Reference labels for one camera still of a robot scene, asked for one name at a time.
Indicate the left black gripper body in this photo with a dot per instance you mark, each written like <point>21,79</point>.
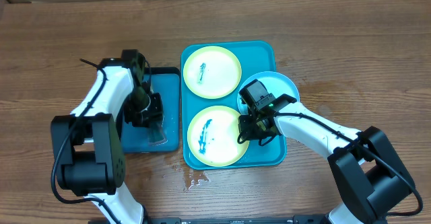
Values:
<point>143,107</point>

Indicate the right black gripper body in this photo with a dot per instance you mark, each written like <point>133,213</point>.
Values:
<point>254,130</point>

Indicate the dark green sponge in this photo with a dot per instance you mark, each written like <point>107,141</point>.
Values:
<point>155,134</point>

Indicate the yellow-green plate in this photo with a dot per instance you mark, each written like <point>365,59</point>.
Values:
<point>212,136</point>
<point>212,72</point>

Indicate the light blue plate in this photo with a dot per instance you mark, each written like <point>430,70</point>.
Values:
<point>275,83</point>

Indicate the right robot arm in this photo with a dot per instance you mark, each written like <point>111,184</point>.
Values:
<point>372,180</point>

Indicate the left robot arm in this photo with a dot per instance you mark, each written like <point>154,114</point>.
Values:
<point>89,163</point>

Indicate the small dark blue tray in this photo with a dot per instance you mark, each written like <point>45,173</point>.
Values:
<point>166,82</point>

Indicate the large teal serving tray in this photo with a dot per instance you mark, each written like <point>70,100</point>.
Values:
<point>255,57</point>

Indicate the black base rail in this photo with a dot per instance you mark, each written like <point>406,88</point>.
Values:
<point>297,219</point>

